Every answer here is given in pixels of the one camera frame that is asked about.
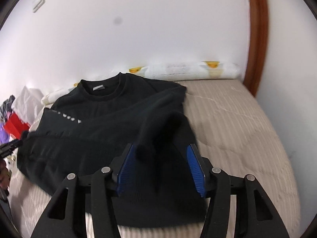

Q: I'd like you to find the brown wooden door frame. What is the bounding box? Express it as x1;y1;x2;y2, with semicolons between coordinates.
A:
243;0;269;96

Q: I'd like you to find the red paper shopping bag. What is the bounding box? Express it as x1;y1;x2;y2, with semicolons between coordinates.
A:
4;113;30;139

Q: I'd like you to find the white Miniso plastic bag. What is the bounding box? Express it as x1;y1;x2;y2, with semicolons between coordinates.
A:
11;86;44;126

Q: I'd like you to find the person's left hand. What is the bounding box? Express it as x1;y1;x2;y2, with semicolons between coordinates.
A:
0;159;11;190

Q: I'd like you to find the striped quilted mattress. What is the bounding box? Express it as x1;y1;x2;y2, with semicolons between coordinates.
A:
9;80;300;237

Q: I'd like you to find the white wall light switch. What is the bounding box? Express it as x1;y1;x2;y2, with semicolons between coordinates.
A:
32;0;45;13

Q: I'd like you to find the white patterned rolled mat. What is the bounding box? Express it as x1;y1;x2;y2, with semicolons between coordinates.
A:
40;61;243;106

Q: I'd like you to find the grey plaid clothing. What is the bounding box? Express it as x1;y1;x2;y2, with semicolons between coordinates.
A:
0;95;16;122

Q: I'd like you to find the purple plush item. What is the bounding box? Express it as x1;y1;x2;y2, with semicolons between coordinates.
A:
0;123;10;144

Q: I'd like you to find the black sweatshirt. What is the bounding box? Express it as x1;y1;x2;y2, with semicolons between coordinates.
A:
17;74;206;228

